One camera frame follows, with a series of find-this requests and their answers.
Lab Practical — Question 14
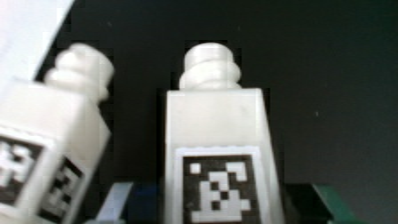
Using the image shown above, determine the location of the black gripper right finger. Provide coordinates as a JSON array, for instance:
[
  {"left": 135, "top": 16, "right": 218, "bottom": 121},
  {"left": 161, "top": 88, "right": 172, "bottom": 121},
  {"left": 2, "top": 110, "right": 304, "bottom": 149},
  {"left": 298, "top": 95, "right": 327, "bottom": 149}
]
[{"left": 284, "top": 183, "right": 355, "bottom": 224}]

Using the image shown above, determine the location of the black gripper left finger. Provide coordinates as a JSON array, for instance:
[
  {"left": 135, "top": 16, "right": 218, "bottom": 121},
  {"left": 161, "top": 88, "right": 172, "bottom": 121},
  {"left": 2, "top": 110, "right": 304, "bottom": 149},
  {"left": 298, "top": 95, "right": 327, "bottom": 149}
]
[{"left": 87, "top": 182, "right": 158, "bottom": 224}]

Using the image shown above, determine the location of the white table leg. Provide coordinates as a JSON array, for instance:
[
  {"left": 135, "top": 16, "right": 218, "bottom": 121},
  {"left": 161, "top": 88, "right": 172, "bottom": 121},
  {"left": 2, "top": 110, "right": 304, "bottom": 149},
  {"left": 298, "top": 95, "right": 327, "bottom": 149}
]
[
  {"left": 0, "top": 43, "right": 114, "bottom": 224},
  {"left": 163, "top": 43, "right": 286, "bottom": 224}
]

